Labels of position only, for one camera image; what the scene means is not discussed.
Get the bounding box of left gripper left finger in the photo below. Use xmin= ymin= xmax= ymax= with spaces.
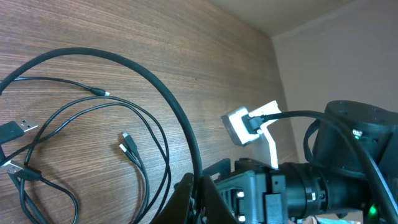
xmin=151 ymin=173 xmax=193 ymax=224

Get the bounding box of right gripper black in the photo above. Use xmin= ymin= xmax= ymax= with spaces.
xmin=203 ymin=158 xmax=286 ymax=223

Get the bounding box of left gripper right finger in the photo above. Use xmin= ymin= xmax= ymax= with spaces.
xmin=200 ymin=175 xmax=238 ymax=224

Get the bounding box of thick black usb cable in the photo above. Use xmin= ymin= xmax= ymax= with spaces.
xmin=0 ymin=47 xmax=204 ymax=224

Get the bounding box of black usb-c cable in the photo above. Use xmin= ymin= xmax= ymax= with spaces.
xmin=18 ymin=95 xmax=172 ymax=224

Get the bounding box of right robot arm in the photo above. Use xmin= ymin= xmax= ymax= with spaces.
xmin=205 ymin=100 xmax=397 ymax=223

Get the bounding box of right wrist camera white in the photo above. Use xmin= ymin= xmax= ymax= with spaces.
xmin=221 ymin=100 xmax=281 ymax=169

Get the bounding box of right camera cable black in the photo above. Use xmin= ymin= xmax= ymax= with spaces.
xmin=261 ymin=110 xmax=397 ymax=224

